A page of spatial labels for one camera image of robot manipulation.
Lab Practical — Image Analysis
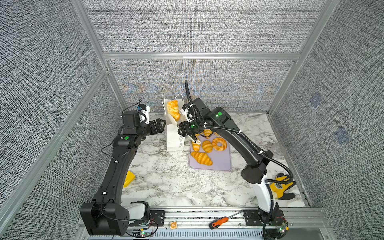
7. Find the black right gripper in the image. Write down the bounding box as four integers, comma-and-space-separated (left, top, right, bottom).
176, 118, 206, 137

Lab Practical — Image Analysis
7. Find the white paper gift bag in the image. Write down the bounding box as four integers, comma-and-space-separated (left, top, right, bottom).
162, 94, 186, 152

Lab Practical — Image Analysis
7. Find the braided bread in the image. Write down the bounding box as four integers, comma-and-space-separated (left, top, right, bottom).
167, 100, 181, 122

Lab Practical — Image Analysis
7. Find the large croissant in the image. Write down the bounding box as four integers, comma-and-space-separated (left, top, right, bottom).
191, 152, 213, 166

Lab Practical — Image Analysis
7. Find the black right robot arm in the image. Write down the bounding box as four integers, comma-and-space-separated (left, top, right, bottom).
178, 85, 294, 226

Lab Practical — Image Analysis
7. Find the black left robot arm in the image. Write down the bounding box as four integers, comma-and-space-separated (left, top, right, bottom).
80, 111, 166, 236

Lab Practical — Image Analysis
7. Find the twisted knot bread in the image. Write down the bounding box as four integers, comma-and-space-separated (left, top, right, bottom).
202, 129, 213, 138

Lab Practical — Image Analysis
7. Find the small oblong striped roll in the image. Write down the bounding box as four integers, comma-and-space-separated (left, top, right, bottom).
191, 141, 201, 152

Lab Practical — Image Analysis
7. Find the small round striped bun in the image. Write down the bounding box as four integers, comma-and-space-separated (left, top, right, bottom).
202, 140, 213, 153

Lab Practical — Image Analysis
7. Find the lavender plastic tray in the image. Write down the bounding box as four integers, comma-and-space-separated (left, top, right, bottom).
189, 132, 232, 172

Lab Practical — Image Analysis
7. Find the yellow plastic scoop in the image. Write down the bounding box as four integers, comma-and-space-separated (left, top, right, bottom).
123, 171, 136, 188

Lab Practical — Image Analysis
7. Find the small orange tag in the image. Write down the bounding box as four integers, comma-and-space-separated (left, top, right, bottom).
170, 221, 178, 230

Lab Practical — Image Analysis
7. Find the yellow work glove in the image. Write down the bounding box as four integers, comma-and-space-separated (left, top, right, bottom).
270, 173, 297, 201

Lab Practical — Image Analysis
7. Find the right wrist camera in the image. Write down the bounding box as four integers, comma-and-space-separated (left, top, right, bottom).
182, 104, 194, 123

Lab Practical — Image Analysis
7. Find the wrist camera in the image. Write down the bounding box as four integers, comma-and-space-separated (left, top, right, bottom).
137, 104, 150, 124
182, 104, 194, 123

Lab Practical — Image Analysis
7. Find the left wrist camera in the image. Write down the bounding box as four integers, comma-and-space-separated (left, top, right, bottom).
137, 104, 150, 124

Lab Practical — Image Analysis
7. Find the ring shaped bread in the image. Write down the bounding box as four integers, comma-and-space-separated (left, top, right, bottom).
212, 137, 228, 152

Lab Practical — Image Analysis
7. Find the orange handled screwdriver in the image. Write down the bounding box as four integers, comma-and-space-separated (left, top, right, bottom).
209, 211, 243, 230

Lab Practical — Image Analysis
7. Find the aluminium front rail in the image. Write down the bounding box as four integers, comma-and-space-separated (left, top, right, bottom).
75, 207, 336, 240

